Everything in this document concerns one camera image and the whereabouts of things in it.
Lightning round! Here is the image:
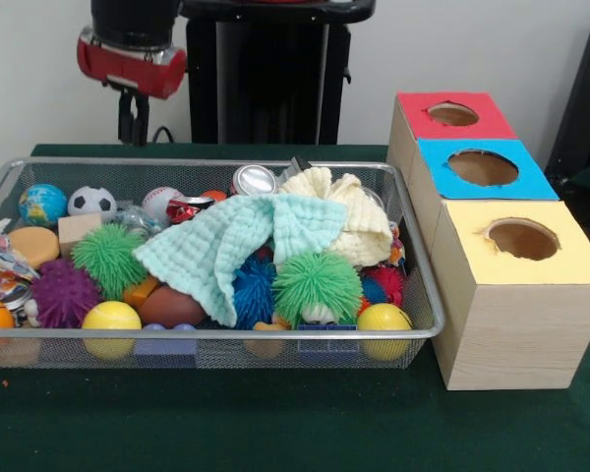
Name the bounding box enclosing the mint green waffle cloth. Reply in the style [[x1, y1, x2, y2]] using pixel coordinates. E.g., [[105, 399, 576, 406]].
[[132, 192, 350, 326]]

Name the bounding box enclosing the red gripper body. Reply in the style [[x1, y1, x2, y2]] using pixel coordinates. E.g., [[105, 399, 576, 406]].
[[76, 27, 188, 100]]

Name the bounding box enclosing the silver wire mesh bin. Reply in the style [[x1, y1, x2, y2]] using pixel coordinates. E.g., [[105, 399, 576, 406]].
[[0, 155, 446, 370]]

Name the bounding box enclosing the dark green table cloth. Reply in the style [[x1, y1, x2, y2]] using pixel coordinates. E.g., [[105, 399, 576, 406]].
[[0, 142, 590, 472]]

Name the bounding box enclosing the white toy baseball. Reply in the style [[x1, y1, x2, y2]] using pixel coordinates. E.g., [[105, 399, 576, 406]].
[[141, 186, 184, 220]]

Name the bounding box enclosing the globe print foam ball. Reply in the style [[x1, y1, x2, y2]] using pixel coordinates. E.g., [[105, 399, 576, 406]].
[[18, 183, 69, 227]]

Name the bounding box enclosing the yellow tennis ball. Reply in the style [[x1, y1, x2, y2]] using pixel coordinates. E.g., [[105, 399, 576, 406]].
[[82, 300, 143, 360]]

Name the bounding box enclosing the black and white soccer ball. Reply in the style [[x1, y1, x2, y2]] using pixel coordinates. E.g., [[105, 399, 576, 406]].
[[67, 185, 118, 217]]

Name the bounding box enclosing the green spiky rubber ball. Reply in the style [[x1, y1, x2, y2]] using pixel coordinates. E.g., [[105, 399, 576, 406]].
[[272, 253, 364, 325], [71, 223, 148, 301]]

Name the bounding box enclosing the purple spiky rubber ball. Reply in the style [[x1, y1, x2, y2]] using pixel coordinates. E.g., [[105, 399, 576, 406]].
[[29, 259, 104, 329]]

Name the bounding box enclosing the wooden box with three holes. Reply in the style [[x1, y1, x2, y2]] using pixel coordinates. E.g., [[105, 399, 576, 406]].
[[386, 90, 590, 392]]

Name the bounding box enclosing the cream waffle cloth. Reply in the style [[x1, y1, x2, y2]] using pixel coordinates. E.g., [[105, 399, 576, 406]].
[[279, 166, 394, 269]]

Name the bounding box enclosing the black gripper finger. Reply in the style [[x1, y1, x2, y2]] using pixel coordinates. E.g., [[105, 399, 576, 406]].
[[117, 89, 137, 146], [132, 93, 151, 148]]

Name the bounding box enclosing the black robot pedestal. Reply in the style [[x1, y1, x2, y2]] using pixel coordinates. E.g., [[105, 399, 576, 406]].
[[176, 0, 378, 146]]

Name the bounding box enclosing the yellow smiley foam ball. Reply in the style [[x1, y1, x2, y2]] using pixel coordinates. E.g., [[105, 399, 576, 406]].
[[357, 301, 414, 360]]

